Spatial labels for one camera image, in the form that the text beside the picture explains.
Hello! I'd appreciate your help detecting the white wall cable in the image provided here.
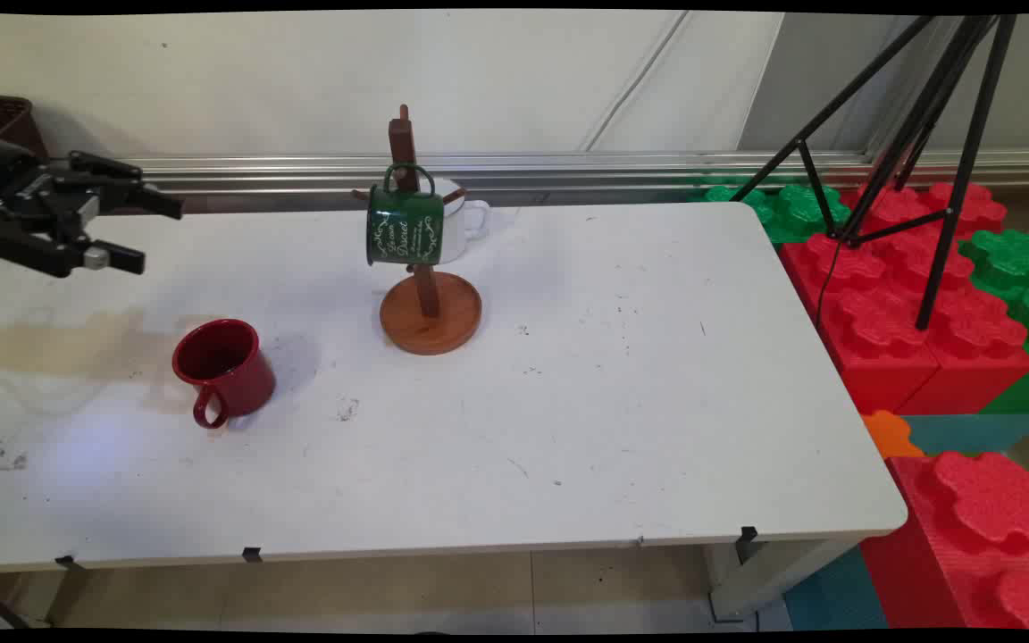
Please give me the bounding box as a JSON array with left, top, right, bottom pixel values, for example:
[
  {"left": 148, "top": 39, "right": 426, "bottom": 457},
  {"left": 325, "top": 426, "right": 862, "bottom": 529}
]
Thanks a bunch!
[{"left": 581, "top": 11, "right": 690, "bottom": 153}]

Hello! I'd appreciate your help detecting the teal foam mat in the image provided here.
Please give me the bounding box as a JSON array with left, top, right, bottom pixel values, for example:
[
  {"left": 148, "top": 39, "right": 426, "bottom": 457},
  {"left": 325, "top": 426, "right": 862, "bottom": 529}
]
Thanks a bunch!
[{"left": 782, "top": 545, "right": 889, "bottom": 631}]

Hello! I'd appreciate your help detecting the black tripod stand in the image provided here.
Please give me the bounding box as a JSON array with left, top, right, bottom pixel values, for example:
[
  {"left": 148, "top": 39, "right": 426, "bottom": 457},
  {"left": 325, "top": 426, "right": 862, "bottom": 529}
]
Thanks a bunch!
[{"left": 729, "top": 13, "right": 1019, "bottom": 331}]

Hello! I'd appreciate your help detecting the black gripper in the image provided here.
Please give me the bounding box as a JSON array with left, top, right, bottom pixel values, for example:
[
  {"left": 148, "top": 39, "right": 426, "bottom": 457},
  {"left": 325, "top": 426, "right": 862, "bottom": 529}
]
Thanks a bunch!
[{"left": 0, "top": 132, "right": 185, "bottom": 279}]

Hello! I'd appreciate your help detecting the brown woven basket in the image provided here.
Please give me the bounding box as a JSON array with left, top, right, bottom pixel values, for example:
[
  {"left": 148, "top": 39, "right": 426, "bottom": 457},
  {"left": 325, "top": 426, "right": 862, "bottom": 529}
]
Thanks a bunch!
[{"left": 0, "top": 93, "right": 49, "bottom": 160}]

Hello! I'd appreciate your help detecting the red enamel mug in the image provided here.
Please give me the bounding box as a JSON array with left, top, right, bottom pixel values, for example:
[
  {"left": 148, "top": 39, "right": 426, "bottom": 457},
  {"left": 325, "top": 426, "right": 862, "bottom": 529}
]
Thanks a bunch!
[{"left": 171, "top": 319, "right": 277, "bottom": 430}]

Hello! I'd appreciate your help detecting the brown wooden mug tree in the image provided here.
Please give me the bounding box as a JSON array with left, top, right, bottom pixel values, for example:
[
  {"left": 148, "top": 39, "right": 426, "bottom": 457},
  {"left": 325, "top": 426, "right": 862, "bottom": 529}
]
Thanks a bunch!
[{"left": 352, "top": 104, "right": 483, "bottom": 356}]

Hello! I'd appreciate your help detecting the aluminium wall rail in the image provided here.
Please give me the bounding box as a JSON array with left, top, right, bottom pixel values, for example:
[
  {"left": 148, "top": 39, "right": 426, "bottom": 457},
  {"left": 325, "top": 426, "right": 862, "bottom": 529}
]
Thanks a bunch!
[{"left": 120, "top": 150, "right": 1029, "bottom": 194}]

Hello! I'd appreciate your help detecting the green enamel mug white print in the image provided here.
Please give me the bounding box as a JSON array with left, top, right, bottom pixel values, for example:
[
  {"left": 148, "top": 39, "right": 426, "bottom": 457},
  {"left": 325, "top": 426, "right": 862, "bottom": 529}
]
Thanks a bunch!
[{"left": 366, "top": 163, "right": 446, "bottom": 268}]

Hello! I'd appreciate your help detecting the green foam block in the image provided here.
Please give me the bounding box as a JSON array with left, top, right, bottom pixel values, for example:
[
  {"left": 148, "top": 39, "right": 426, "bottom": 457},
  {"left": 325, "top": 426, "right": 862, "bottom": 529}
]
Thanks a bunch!
[
  {"left": 690, "top": 182, "right": 853, "bottom": 244},
  {"left": 958, "top": 229, "right": 1029, "bottom": 415}
]

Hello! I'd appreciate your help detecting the white table leg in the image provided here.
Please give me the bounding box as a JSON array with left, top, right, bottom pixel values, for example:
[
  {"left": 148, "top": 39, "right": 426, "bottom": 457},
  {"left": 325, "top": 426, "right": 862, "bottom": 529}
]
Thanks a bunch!
[{"left": 707, "top": 536, "right": 858, "bottom": 623}]

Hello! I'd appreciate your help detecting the large red foam block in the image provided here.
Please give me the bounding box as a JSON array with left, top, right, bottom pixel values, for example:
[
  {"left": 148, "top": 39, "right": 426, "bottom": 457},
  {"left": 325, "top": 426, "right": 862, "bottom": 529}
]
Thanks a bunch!
[{"left": 779, "top": 181, "right": 1029, "bottom": 417}]

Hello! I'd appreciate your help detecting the orange foam block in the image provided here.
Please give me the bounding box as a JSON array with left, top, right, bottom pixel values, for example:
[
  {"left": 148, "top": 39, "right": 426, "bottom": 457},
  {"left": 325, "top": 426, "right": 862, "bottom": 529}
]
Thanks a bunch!
[{"left": 861, "top": 410, "right": 924, "bottom": 460}]

